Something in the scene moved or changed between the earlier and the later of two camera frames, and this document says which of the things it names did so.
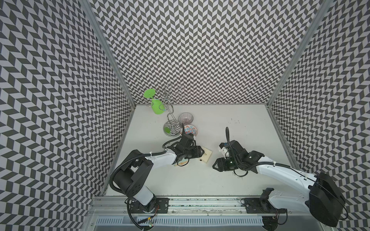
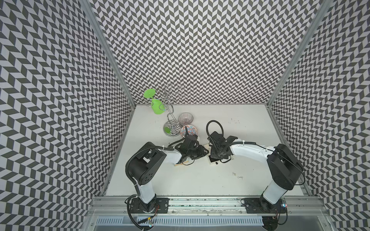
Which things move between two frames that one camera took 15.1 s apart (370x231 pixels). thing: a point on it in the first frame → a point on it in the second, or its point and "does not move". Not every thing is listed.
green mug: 158,107 does not move
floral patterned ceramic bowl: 189,129 does not move
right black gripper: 221,164 → 213,155
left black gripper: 197,152 does not move
